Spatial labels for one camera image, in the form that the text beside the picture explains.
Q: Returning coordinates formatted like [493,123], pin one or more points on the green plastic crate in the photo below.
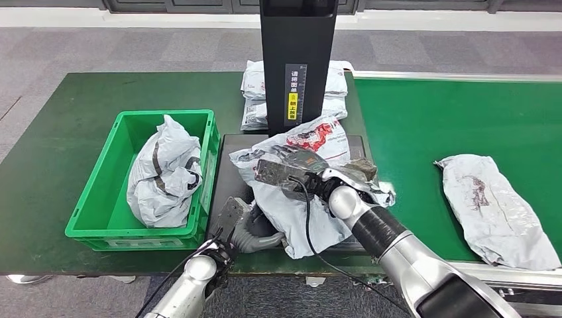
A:
[101,193]

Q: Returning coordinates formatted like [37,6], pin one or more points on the green conveyor belt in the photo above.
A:
[439,118]

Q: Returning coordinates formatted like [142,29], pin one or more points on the flat grey stacked parcel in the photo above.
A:
[254,115]
[338,81]

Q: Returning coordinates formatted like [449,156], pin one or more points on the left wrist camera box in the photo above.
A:
[228,217]

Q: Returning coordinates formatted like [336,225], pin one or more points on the grey parcel faded print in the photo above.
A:
[491,210]

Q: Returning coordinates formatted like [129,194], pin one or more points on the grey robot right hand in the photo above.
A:
[307,161]

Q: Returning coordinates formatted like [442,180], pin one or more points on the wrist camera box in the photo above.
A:
[228,217]
[274,173]

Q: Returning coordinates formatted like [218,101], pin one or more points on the grey parcel black print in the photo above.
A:
[162,175]

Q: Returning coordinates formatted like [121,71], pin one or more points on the dark cabinet doors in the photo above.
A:
[197,5]

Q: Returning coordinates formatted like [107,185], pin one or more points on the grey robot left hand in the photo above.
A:
[248,239]

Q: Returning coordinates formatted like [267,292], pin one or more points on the large grey parcel red print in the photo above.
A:
[298,219]

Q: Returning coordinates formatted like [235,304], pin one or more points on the black scanner base plate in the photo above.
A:
[228,184]

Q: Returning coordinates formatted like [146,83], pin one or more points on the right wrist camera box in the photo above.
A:
[274,173]

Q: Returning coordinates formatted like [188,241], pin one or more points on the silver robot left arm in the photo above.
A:
[193,285]

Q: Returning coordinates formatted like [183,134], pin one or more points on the black scanner column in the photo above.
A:
[298,44]

